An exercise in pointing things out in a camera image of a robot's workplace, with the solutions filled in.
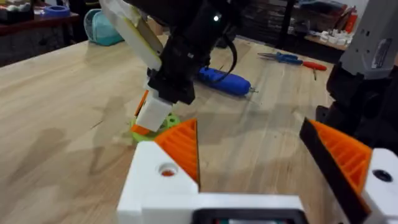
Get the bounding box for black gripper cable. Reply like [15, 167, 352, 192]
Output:
[213, 30, 239, 85]

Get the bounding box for teal mesh bucket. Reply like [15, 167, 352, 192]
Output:
[83, 8, 125, 47]

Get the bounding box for heap of white blocks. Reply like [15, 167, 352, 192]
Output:
[319, 28, 354, 47]

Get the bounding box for blue-handled pliers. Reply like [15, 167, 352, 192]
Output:
[257, 51, 304, 66]

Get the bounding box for orange bottle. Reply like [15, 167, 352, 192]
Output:
[344, 6, 359, 34]

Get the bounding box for pale flat wrist plate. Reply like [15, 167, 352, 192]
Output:
[99, 0, 165, 72]

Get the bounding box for red-handled tool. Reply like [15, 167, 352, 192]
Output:
[302, 60, 328, 72]

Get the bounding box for green disc with holes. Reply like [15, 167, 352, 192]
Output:
[129, 112, 182, 144]

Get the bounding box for dark red side table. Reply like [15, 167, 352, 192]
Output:
[0, 12, 81, 68]

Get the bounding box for blue electric screwdriver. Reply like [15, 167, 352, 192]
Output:
[197, 66, 259, 97]

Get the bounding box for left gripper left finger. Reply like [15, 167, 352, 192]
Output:
[117, 118, 200, 224]

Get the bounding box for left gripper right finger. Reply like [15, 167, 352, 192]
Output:
[299, 117, 398, 224]

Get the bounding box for blue tape roll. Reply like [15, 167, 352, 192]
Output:
[42, 4, 72, 19]

